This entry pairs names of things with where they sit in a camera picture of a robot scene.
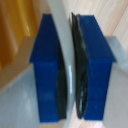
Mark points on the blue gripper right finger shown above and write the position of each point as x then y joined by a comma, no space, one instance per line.
96,76

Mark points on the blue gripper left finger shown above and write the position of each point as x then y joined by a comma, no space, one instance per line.
46,76

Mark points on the white bowl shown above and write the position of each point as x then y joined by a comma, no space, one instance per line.
61,30

